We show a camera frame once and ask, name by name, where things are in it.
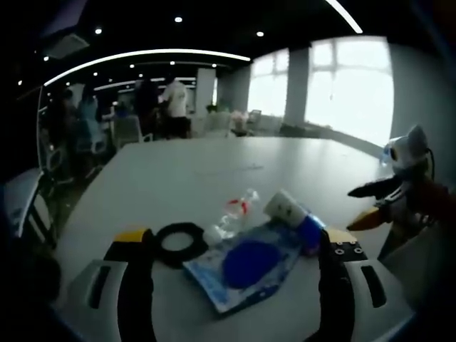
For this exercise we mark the large bright window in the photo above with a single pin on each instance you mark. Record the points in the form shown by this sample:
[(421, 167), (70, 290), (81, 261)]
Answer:
[(351, 89)]

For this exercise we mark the clear plastic bottle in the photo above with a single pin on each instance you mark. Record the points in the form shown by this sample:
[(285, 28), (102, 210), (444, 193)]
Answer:
[(237, 213)]

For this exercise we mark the narrow bright window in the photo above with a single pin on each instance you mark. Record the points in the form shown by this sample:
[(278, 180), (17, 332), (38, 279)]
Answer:
[(269, 85)]

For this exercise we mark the white office chair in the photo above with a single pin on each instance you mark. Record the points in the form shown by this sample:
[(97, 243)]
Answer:
[(128, 130)]

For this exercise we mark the white table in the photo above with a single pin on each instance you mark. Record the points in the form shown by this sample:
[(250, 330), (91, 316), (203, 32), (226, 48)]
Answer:
[(185, 192)]

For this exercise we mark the green plant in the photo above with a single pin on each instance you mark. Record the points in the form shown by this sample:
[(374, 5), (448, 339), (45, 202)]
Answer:
[(215, 108)]

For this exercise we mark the straight ceiling light strip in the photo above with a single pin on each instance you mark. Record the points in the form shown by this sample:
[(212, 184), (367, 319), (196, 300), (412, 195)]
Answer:
[(347, 16)]

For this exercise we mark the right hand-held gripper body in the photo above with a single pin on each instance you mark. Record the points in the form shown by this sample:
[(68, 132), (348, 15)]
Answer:
[(409, 149)]

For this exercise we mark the curved ceiling light strip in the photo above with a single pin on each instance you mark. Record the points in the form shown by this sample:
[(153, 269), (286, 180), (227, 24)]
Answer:
[(142, 55)]

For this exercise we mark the blue packet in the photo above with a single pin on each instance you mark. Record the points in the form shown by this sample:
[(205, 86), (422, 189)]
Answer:
[(246, 267)]

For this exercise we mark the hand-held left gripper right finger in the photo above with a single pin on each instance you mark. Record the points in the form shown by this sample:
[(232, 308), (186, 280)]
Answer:
[(356, 285)]

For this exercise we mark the grey office chair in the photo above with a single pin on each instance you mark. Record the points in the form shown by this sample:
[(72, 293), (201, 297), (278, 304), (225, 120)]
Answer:
[(28, 206)]

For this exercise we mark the blue and white small container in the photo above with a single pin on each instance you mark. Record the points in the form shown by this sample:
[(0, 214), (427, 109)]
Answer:
[(313, 229)]

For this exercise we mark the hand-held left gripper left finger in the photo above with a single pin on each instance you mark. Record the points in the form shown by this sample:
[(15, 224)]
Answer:
[(107, 285)]

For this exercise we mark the small blue bottle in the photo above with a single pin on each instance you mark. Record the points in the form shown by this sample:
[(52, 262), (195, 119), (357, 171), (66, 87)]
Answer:
[(384, 156)]

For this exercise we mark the pink items on desk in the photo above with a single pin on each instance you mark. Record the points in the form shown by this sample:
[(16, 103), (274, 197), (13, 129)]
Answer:
[(239, 121)]

